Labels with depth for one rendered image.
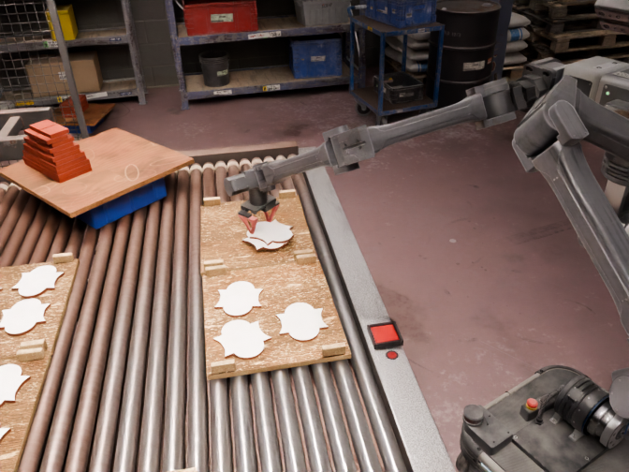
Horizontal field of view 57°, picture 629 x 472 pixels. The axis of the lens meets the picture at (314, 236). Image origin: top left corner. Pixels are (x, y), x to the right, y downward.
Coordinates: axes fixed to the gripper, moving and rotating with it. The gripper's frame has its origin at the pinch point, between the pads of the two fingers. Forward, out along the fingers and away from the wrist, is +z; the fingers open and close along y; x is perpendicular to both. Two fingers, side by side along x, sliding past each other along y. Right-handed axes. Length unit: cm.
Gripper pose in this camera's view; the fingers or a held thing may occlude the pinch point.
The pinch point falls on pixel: (260, 226)
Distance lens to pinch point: 187.1
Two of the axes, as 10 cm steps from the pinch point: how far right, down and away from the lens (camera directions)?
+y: 6.0, -4.5, 6.6
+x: -8.0, -3.2, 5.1
